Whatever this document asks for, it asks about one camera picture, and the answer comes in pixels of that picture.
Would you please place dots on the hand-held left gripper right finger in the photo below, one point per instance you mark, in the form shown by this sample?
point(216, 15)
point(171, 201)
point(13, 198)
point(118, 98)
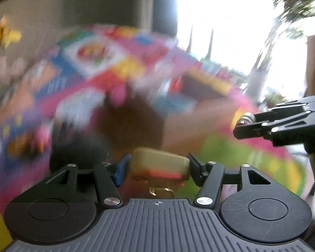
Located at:
point(197, 168)

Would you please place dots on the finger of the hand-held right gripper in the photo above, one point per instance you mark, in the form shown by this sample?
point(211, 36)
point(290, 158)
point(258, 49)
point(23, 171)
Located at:
point(291, 131)
point(299, 106)

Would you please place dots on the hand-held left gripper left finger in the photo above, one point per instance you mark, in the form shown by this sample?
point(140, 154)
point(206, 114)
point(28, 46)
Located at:
point(122, 169)

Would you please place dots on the beige rounded toy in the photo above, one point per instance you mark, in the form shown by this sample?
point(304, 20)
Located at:
point(160, 161)

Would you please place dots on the white cardboard box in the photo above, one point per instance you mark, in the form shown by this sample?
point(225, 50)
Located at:
point(183, 126)

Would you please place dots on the black plush toy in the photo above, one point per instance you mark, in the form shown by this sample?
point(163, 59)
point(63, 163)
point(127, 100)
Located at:
point(77, 152)

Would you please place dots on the colourful printed blanket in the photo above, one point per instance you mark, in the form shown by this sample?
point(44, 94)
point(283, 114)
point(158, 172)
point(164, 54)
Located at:
point(220, 151)

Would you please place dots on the potted palm plant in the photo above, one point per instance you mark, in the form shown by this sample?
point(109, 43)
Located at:
point(296, 10)

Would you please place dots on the yellow green duck plush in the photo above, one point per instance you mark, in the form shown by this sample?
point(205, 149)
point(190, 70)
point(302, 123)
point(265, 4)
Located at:
point(11, 34)

